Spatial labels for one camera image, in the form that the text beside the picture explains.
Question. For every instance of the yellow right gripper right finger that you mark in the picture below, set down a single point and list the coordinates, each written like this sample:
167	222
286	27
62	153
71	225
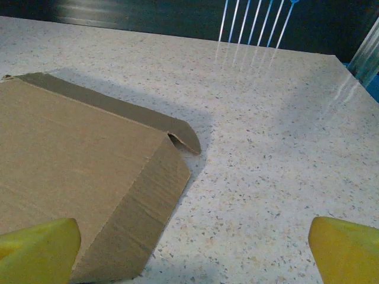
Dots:
349	254

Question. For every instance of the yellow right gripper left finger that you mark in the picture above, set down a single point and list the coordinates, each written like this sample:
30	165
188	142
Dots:
38	254

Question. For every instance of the brown cardboard box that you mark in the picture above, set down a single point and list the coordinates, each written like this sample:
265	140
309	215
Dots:
74	148

